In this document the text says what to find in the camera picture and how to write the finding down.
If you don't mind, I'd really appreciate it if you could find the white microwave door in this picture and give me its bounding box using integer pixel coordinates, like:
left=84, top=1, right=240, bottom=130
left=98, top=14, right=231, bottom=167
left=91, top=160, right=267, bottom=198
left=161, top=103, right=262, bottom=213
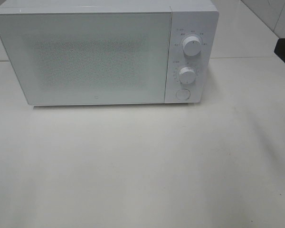
left=0, top=13, right=171, bottom=105

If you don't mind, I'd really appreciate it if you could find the round white door button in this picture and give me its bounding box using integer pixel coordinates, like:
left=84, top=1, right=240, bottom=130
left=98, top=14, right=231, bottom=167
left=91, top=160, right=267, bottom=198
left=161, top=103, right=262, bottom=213
left=176, top=89, right=190, bottom=100

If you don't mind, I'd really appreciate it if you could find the white timer knob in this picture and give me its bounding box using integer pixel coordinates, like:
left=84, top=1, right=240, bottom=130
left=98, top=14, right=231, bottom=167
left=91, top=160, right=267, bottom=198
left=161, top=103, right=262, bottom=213
left=177, top=66, right=197, bottom=85

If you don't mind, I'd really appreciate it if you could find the white microwave oven body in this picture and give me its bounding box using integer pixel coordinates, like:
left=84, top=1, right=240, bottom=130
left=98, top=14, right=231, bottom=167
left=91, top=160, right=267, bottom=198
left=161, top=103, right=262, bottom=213
left=0, top=5, right=219, bottom=106

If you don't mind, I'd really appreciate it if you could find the upper white power knob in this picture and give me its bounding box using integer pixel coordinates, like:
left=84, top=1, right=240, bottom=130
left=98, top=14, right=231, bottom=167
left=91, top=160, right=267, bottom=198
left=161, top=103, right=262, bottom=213
left=181, top=34, right=202, bottom=57

